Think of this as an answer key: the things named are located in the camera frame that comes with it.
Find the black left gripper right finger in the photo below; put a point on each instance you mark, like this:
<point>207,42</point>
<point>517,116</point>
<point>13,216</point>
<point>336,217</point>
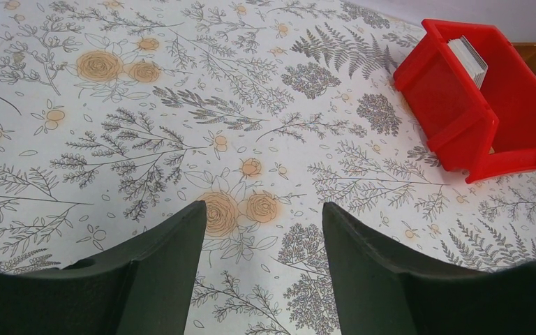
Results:
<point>384,287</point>

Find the stack of silver cards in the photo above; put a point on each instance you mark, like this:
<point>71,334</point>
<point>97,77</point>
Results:
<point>470,59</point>

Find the red plastic bin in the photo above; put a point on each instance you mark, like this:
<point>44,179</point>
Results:
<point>488,131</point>

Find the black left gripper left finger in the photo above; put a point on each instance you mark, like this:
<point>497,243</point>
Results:
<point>141,286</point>

